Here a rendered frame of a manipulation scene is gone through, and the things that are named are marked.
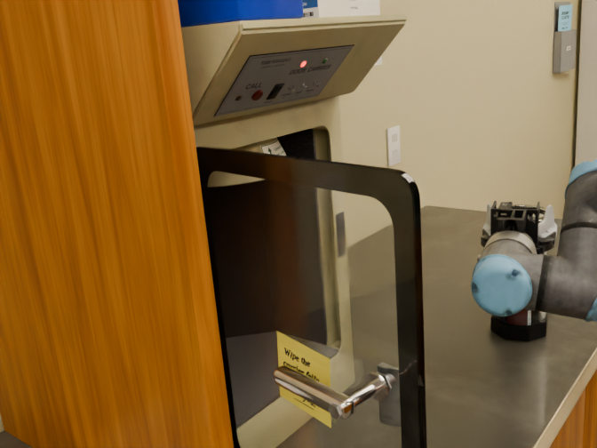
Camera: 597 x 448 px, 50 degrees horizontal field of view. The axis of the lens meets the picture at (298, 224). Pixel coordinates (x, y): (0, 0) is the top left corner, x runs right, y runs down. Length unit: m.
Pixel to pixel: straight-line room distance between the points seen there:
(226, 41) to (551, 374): 0.76
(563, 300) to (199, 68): 0.53
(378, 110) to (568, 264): 1.09
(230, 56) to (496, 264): 0.43
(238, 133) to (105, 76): 0.20
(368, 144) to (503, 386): 0.95
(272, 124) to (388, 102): 1.12
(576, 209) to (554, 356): 0.34
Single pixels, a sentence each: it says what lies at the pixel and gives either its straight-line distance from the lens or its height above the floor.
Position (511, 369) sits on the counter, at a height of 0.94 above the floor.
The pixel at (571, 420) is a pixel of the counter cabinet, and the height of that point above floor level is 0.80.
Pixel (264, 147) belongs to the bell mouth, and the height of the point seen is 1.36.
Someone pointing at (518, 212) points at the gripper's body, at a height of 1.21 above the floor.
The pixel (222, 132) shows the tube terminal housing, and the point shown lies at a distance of 0.76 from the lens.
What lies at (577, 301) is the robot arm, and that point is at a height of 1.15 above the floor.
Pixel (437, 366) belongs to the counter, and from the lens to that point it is 1.13.
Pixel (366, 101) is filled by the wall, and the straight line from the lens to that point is 1.82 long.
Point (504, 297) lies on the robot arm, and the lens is 0.86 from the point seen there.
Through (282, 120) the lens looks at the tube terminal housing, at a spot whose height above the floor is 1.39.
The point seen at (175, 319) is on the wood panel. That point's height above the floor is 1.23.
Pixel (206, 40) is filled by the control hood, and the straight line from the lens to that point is 0.65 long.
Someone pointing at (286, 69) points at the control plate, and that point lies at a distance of 0.73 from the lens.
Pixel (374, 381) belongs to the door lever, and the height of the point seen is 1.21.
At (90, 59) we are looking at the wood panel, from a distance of 0.66.
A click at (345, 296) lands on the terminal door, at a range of 0.55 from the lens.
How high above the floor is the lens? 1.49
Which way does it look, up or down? 16 degrees down
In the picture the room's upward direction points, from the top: 5 degrees counter-clockwise
